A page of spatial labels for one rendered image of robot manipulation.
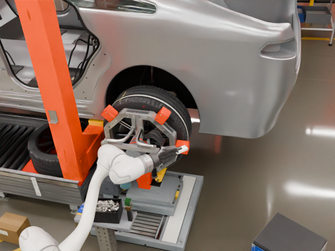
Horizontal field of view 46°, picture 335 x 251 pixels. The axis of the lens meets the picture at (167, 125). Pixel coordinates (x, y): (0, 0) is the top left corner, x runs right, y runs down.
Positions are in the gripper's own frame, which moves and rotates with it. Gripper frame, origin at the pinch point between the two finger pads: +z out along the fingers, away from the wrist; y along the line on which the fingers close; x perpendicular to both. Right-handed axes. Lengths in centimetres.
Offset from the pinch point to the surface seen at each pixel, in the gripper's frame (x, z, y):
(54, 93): 102, -25, -14
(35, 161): 149, -26, -107
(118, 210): 45, -7, -84
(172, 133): 50, 38, -36
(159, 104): 67, 38, -20
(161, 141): 47, 26, -36
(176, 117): 56, 45, -28
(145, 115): 65, 25, -25
